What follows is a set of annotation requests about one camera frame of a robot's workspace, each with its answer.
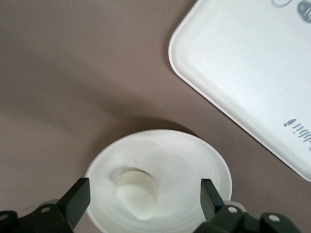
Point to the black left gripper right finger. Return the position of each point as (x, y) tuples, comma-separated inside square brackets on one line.
[(210, 201)]

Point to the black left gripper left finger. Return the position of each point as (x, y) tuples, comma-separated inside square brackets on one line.
[(75, 201)]

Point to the round beige plate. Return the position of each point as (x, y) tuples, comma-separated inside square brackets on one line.
[(184, 155)]

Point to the small white steamed bun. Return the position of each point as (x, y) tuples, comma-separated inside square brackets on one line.
[(138, 194)]

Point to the brown table cloth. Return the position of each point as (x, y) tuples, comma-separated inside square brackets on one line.
[(60, 72)]

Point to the beige rabbit print tray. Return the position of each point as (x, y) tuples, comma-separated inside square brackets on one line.
[(243, 72)]

